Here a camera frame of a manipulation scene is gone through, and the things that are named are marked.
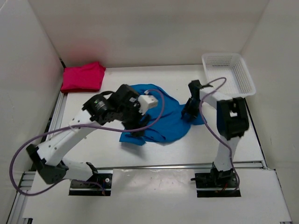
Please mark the pink t-shirt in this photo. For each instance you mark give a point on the pink t-shirt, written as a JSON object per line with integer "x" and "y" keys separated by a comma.
{"x": 86, "y": 78}

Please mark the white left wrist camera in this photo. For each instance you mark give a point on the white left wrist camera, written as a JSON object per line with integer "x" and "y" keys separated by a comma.
{"x": 146, "y": 102}

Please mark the aluminium front rail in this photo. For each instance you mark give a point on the aluminium front rail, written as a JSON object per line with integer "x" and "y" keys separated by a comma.
{"x": 251, "y": 164}

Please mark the aluminium left side rail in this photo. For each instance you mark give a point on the aluminium left side rail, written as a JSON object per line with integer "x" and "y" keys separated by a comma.
{"x": 20, "y": 201}

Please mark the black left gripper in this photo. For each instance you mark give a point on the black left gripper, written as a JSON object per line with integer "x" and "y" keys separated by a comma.
{"x": 135, "y": 125}

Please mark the aluminium rail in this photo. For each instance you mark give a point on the aluminium rail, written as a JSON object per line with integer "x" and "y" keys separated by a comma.
{"x": 251, "y": 164}
{"x": 20, "y": 201}

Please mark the white plastic laundry basket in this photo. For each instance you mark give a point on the white plastic laundry basket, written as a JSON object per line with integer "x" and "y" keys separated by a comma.
{"x": 231, "y": 66}

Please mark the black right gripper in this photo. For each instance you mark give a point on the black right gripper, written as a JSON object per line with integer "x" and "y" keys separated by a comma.
{"x": 192, "y": 114}

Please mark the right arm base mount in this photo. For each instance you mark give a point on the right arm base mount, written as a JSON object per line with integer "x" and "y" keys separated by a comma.
{"x": 207, "y": 187}

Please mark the white front cover board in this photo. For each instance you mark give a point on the white front cover board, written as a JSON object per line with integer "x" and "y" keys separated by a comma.
{"x": 163, "y": 197}

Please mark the blue t-shirt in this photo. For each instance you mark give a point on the blue t-shirt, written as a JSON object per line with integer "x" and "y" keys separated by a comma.
{"x": 170, "y": 127}

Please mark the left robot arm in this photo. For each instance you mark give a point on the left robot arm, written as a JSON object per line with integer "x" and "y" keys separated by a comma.
{"x": 49, "y": 157}

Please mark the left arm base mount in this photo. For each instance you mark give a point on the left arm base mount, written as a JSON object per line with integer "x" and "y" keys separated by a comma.
{"x": 98, "y": 185}

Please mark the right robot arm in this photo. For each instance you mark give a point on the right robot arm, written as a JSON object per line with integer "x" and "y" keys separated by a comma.
{"x": 231, "y": 120}

